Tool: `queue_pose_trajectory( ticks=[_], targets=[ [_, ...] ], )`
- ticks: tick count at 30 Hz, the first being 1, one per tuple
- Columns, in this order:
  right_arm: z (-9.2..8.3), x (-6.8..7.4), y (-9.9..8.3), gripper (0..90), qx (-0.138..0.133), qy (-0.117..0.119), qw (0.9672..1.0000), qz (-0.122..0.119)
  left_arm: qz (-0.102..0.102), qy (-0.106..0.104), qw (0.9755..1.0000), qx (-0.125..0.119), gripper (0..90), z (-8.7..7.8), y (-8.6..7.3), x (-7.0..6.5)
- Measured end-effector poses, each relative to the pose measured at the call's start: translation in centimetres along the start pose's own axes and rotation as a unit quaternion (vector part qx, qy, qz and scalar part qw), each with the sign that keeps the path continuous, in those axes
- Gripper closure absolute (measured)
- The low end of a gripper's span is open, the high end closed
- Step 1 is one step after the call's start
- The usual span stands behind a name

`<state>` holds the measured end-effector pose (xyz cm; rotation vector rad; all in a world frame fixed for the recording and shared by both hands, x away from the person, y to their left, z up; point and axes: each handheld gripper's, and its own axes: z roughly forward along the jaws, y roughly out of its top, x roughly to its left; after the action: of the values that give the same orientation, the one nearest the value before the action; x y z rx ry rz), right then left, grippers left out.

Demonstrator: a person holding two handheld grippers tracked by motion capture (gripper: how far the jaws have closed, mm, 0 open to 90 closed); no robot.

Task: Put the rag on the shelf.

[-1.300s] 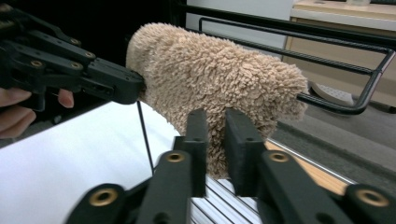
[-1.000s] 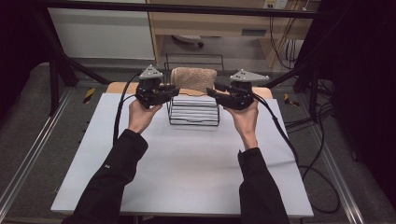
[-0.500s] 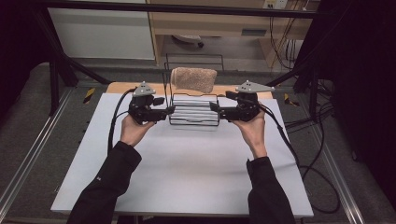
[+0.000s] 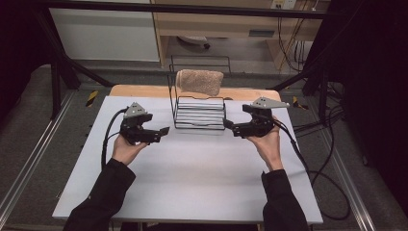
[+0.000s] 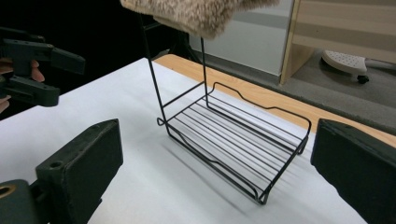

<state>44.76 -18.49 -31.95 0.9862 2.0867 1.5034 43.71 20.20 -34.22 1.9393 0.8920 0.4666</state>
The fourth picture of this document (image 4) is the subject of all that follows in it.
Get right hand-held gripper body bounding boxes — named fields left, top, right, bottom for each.
left=232, top=96, right=291, bottom=140

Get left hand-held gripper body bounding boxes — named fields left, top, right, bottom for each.
left=119, top=101, right=162, bottom=146

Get black wire rack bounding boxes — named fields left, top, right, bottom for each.
left=166, top=54, right=232, bottom=132

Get brown towel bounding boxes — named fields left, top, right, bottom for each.
left=175, top=68, right=225, bottom=97

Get person's left hand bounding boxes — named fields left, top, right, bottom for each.
left=111, top=132, right=149, bottom=167

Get person's right hand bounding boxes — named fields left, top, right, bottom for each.
left=245, top=115, right=285, bottom=173

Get white foam board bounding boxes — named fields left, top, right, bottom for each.
left=52, top=95, right=324, bottom=225

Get office chair base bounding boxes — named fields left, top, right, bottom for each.
left=176, top=35, right=212, bottom=50

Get wooden desk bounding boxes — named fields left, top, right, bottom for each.
left=150, top=0, right=332, bottom=70

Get white cabinet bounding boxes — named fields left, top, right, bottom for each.
left=49, top=7, right=161, bottom=63

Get black curtain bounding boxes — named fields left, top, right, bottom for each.
left=306, top=0, right=408, bottom=220
left=0, top=0, right=55, bottom=124

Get left hand-held gripper black cable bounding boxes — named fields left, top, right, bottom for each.
left=100, top=107, right=130, bottom=171

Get hand-held gripper black cable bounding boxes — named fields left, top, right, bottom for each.
left=100, top=107, right=130, bottom=171
left=272, top=118, right=352, bottom=222

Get black floor cables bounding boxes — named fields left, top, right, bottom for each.
left=293, top=81, right=346, bottom=137

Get hanging black cables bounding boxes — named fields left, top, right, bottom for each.
left=276, top=15, right=310, bottom=74

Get aluminium floor rail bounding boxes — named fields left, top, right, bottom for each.
left=316, top=126, right=378, bottom=231
left=0, top=90, right=77, bottom=220

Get wall power socket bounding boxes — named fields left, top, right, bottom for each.
left=269, top=0, right=298, bottom=11

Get black metal frame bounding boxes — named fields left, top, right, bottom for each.
left=30, top=0, right=342, bottom=127

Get right hand-held gripper black cable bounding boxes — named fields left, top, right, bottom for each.
left=272, top=118, right=352, bottom=222

